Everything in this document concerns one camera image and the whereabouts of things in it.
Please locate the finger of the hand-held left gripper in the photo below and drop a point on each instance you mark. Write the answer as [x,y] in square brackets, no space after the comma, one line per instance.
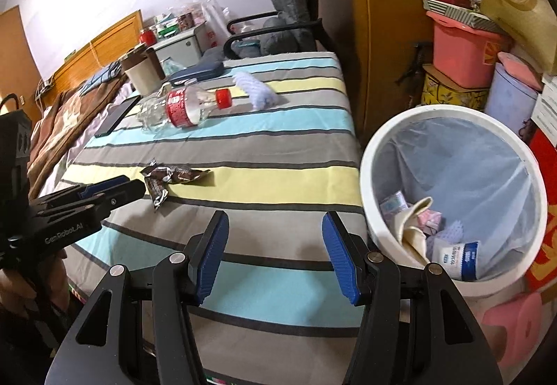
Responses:
[104,187]
[126,193]

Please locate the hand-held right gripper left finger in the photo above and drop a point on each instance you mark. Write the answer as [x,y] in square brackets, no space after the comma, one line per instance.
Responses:
[209,254]

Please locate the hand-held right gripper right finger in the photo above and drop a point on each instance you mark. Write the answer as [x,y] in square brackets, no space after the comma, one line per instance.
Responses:
[341,254]

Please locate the brown snack wrapper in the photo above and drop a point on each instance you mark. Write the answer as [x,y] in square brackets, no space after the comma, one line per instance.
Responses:
[163,176]

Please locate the white round trash bin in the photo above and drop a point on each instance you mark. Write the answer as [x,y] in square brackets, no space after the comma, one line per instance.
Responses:
[370,193]

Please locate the cream paper cup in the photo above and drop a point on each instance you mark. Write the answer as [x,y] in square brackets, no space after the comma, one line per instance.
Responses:
[415,232]

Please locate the clear bottle with red label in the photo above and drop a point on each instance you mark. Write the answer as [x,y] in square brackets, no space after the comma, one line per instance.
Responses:
[182,106]

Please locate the translucent bin liner bag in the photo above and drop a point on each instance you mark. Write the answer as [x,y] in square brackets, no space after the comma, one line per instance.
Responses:
[470,167]

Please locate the person's left hand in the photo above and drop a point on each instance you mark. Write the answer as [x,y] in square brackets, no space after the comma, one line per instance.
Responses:
[15,285]

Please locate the pale bed sheet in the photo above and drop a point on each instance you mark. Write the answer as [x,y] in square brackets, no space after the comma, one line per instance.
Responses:
[87,128]

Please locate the black smartphone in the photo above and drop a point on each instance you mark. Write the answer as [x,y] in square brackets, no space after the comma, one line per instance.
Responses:
[117,115]

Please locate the brown blanket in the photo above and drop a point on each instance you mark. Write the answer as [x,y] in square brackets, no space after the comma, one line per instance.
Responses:
[65,119]

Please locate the striped tablecloth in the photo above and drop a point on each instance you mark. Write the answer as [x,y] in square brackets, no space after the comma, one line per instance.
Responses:
[270,176]

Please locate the blue plaid cloth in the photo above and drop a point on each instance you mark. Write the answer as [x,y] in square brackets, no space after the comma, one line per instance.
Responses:
[102,78]

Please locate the white power strip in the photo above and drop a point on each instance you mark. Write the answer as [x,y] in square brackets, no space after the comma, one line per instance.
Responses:
[45,86]

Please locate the beige container with brown lid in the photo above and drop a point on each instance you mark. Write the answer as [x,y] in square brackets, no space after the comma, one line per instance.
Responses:
[143,73]

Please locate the navy blue case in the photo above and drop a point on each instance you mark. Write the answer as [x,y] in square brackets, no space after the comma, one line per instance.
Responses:
[196,72]

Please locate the wooden headboard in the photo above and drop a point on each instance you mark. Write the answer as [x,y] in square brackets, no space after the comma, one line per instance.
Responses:
[108,36]

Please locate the red jar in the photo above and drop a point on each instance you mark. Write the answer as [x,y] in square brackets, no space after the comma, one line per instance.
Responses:
[147,37]

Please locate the white nightstand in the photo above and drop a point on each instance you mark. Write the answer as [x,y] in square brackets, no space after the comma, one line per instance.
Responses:
[182,45]

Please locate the wooden door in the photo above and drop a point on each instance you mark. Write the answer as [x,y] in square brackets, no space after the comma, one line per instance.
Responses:
[17,54]

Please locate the dark grey pillow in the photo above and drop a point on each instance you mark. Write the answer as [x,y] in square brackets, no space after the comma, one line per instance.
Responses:
[213,54]

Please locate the green and white carton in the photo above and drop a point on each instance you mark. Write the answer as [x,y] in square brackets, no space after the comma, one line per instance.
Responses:
[165,28]

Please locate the pink plastic stool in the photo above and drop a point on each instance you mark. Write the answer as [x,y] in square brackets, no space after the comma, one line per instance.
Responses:
[509,324]

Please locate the white plastic bag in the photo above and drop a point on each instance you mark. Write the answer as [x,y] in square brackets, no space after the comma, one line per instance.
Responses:
[213,25]

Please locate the yellow patterned box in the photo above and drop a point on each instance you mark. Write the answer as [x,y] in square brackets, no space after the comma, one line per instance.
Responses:
[444,95]

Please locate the clear plastic bag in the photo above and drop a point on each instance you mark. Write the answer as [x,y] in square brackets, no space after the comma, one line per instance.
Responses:
[189,12]

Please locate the red gift box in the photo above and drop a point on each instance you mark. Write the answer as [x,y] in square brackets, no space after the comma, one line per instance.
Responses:
[546,193]

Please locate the lilac bucket with pink lid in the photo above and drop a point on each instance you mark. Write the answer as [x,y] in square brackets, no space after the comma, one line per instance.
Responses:
[507,97]

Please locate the pink plastic tub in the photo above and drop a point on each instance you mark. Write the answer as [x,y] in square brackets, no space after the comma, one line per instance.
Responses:
[457,54]

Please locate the green striped gift box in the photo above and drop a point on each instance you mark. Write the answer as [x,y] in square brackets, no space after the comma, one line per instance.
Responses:
[439,6]

